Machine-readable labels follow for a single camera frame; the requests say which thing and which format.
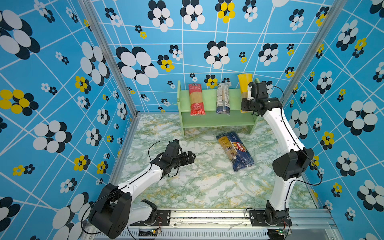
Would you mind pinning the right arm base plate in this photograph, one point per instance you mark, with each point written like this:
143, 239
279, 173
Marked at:
270, 218

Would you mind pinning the yellow top spaghetti bag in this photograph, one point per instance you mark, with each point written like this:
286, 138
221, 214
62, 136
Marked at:
244, 80

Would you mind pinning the clear white-label spaghetti bag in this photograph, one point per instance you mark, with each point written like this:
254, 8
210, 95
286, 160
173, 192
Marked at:
223, 99

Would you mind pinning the blue clear spaghetti bag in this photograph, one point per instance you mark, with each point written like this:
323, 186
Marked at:
230, 151

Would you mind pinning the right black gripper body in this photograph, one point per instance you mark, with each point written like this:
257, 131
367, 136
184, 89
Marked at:
248, 105

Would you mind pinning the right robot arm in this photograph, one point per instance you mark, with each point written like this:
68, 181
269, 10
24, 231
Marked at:
295, 157

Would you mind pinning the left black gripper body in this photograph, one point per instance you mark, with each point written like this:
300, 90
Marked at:
175, 163

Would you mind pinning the red spaghetti bag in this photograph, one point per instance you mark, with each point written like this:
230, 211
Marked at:
196, 100

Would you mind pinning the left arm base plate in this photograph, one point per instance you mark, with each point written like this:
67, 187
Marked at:
157, 219

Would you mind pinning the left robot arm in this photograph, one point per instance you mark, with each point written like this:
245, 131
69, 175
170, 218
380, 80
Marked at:
114, 210

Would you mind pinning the blue Barilla spaghetti box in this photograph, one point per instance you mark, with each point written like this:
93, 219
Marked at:
243, 157

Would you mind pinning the aluminium front rail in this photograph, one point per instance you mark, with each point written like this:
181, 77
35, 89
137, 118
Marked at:
233, 224

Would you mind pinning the light green wooden shelf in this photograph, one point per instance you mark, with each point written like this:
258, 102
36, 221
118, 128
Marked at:
211, 118

